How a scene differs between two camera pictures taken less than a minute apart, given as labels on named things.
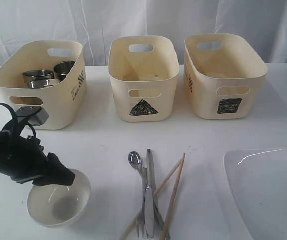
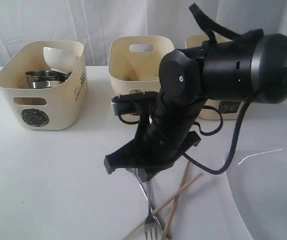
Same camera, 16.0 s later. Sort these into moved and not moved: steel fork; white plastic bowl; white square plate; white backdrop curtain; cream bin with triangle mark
Moved: white plastic bowl; steel fork
Not moved: cream bin with triangle mark; white backdrop curtain; white square plate
